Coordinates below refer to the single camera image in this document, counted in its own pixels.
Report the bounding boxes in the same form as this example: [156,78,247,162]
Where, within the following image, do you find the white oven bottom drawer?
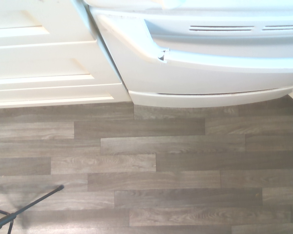
[128,86,293,108]

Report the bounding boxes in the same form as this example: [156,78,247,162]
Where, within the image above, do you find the black tripod leg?
[0,184,65,234]

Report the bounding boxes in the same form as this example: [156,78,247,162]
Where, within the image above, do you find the white cabinet door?
[0,0,133,109]

